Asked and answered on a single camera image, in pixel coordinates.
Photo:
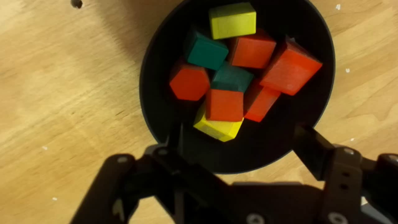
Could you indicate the black bowl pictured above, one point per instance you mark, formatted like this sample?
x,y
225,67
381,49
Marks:
x,y
256,144

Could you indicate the orange wedge block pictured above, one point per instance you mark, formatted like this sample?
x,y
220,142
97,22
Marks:
x,y
258,101

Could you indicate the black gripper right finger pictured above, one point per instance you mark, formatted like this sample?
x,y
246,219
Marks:
x,y
348,178

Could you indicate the yellow cube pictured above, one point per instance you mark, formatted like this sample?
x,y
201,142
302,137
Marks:
x,y
222,127
232,20

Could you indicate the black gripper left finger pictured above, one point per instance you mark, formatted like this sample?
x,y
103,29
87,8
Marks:
x,y
186,192

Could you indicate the small red cube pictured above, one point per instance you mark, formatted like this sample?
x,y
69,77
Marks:
x,y
251,51

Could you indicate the green cube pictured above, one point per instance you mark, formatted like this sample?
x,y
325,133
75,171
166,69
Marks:
x,y
202,51
228,77

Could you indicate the yellow cube front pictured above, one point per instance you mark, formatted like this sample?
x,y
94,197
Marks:
x,y
222,127

